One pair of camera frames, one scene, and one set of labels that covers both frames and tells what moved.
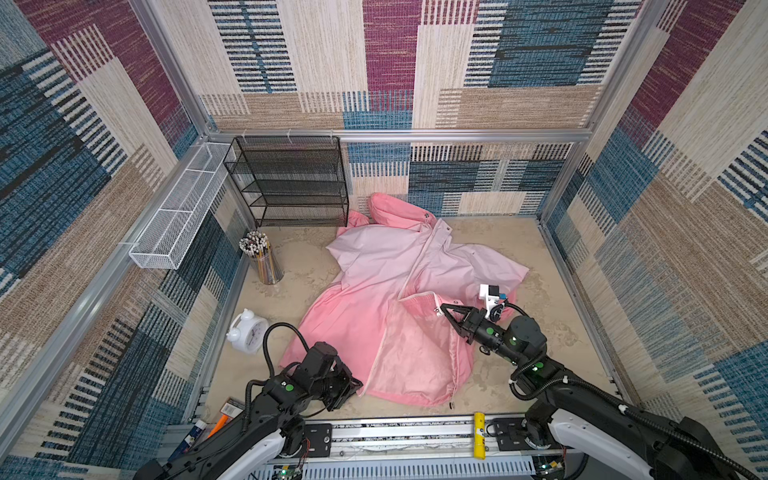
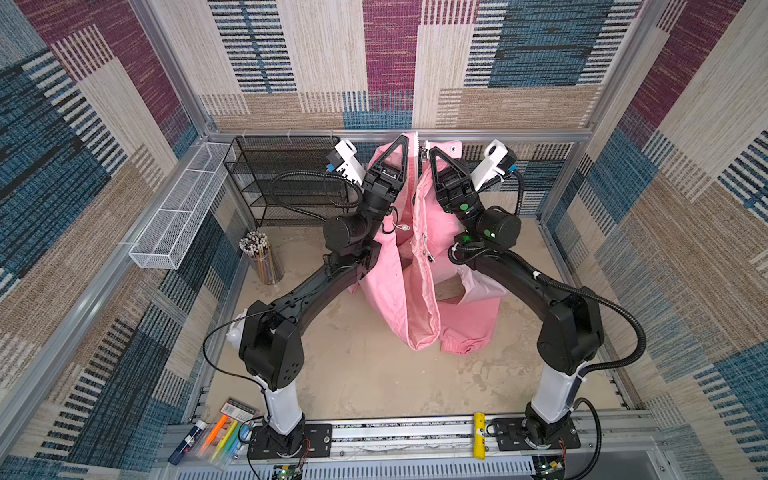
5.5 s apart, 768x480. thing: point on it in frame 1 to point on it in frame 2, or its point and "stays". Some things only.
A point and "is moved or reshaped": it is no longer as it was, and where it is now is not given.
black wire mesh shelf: [291, 181] stays
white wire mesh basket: [161, 244] stays
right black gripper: [471, 321] to [454, 189]
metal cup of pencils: [256, 245] stays
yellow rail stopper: [479, 436] stays
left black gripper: [340, 368] to [380, 192]
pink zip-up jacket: [382, 316] is moved or reshaped
